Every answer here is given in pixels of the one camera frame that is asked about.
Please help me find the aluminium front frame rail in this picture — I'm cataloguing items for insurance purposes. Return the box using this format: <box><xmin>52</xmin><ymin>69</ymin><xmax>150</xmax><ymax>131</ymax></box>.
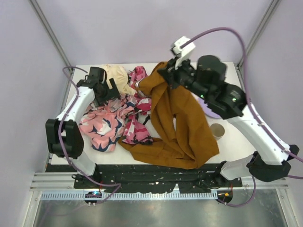
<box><xmin>30</xmin><ymin>172</ymin><xmax>288</xmax><ymax>190</ymax></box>

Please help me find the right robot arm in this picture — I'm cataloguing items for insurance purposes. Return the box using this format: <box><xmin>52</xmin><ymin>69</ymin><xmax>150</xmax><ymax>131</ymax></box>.
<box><xmin>157</xmin><ymin>55</ymin><xmax>299</xmax><ymax>183</ymax></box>

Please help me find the pink shark print cloth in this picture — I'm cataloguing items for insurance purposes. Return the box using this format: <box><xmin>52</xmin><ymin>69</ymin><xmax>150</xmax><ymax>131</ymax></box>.
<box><xmin>80</xmin><ymin>95</ymin><xmax>137</xmax><ymax>152</ymax></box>

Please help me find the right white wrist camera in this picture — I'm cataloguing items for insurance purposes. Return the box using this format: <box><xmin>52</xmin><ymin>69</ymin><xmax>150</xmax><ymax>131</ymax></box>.
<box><xmin>170</xmin><ymin>36</ymin><xmax>196</xmax><ymax>70</ymax></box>

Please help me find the beige paper cup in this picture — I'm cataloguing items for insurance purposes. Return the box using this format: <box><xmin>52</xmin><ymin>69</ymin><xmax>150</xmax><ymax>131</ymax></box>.
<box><xmin>210</xmin><ymin>123</ymin><xmax>225</xmax><ymax>140</ymax></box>

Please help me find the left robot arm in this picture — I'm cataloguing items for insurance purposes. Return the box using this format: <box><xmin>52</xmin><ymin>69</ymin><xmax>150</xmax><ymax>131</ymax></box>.
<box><xmin>45</xmin><ymin>67</ymin><xmax>120</xmax><ymax>181</ymax></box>

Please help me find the white slotted cable duct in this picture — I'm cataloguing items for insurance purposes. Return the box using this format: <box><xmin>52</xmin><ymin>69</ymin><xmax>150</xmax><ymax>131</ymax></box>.
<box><xmin>40</xmin><ymin>190</ymin><xmax>217</xmax><ymax>201</ymax></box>

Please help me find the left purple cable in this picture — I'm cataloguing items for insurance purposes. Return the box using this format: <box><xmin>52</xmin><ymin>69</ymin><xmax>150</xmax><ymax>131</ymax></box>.
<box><xmin>62</xmin><ymin>66</ymin><xmax>124</xmax><ymax>190</ymax></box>

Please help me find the pink camouflage cloth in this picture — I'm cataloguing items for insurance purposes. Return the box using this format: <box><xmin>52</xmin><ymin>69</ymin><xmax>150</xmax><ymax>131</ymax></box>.
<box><xmin>122</xmin><ymin>66</ymin><xmax>153</xmax><ymax>145</ymax></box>

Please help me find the aluminium frame post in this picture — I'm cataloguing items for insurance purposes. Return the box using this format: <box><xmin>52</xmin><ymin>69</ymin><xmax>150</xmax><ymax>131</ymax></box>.
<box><xmin>236</xmin><ymin>0</ymin><xmax>282</xmax><ymax>70</ymax></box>
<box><xmin>28</xmin><ymin>0</ymin><xmax>71</xmax><ymax>66</ymax></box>

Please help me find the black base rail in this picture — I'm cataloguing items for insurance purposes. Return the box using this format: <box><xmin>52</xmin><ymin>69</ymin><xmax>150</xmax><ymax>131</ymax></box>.
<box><xmin>46</xmin><ymin>164</ymin><xmax>252</xmax><ymax>194</ymax></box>

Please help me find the brown cloth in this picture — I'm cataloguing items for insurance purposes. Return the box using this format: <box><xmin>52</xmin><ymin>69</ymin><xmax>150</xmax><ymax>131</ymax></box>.
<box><xmin>118</xmin><ymin>62</ymin><xmax>219</xmax><ymax>169</ymax></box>

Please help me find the purple plastic plate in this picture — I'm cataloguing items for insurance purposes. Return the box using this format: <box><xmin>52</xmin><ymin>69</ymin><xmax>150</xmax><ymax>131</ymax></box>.
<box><xmin>193</xmin><ymin>94</ymin><xmax>221</xmax><ymax>119</ymax></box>

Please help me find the right aluminium frame post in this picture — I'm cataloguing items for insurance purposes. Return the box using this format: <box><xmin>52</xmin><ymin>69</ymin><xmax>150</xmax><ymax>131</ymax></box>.
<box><xmin>236</xmin><ymin>0</ymin><xmax>282</xmax><ymax>70</ymax></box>

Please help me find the cream cloth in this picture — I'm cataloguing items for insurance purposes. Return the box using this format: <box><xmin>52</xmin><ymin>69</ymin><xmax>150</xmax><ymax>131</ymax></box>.
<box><xmin>102</xmin><ymin>64</ymin><xmax>136</xmax><ymax>96</ymax></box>

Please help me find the left aluminium frame post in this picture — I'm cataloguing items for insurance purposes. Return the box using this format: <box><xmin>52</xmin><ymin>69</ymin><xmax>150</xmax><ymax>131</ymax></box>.
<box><xmin>28</xmin><ymin>0</ymin><xmax>71</xmax><ymax>66</ymax></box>

